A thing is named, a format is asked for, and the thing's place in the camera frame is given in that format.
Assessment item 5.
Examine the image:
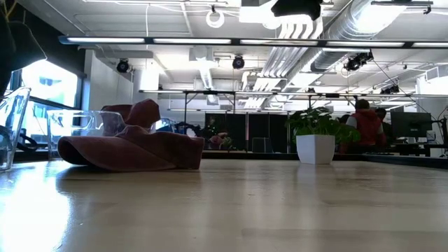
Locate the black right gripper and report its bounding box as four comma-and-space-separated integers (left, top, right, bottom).
270, 0, 323, 22

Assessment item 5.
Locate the black ceiling light cluster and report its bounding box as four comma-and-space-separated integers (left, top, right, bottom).
344, 50, 375, 72

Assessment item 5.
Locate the long linear ceiling light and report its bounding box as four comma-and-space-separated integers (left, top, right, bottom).
58, 34, 448, 50

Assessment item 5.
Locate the person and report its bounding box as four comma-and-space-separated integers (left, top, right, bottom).
339, 99, 388, 154
374, 107, 395, 144

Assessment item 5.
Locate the green plant in white pot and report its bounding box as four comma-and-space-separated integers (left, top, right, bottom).
284, 106, 362, 166

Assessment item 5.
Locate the black computer monitor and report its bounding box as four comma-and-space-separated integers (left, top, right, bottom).
390, 111, 433, 139

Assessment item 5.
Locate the black office desk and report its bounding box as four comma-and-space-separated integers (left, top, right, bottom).
370, 141, 448, 158

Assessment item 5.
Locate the clear plastic bin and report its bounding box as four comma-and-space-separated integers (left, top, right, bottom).
0, 86, 32, 172
46, 109, 129, 160

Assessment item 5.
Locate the silver ventilation duct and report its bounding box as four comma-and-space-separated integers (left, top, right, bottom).
309, 0, 409, 73

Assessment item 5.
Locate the white cable coil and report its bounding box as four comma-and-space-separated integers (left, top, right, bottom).
205, 9, 225, 29

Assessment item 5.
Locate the black metal rack frame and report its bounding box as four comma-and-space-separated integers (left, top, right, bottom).
183, 90, 361, 153

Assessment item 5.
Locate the black aluminium table frame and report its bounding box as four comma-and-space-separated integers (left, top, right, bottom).
13, 148, 448, 170

